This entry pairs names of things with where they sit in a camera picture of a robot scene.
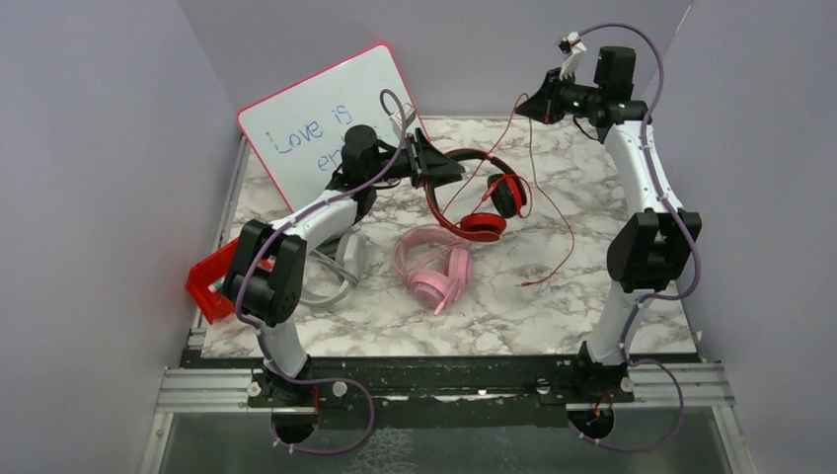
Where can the pink headphones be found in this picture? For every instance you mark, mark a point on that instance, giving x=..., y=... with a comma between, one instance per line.
x=434, y=265

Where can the black metal base rail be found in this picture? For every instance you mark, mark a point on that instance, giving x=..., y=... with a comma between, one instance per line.
x=436, y=392

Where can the red plastic bin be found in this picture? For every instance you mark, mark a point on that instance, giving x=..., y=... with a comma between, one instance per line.
x=212, y=306

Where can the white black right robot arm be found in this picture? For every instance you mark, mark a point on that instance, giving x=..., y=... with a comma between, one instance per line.
x=654, y=245

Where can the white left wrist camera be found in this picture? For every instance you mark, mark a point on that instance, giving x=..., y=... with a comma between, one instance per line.
x=402, y=119

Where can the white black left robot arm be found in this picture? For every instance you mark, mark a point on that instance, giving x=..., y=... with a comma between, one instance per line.
x=265, y=278

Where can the white green marker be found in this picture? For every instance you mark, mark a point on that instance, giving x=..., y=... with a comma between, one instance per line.
x=216, y=286

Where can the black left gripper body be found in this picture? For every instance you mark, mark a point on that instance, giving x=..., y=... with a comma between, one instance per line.
x=406, y=163

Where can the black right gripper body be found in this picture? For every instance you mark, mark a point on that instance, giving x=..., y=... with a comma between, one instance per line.
x=574, y=99

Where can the red black headphones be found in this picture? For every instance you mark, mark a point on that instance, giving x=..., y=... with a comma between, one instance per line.
x=506, y=195

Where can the grey white headphones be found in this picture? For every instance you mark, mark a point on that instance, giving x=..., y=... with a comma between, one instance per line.
x=345, y=255

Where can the pink framed whiteboard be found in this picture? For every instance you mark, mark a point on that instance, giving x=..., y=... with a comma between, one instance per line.
x=297, y=132

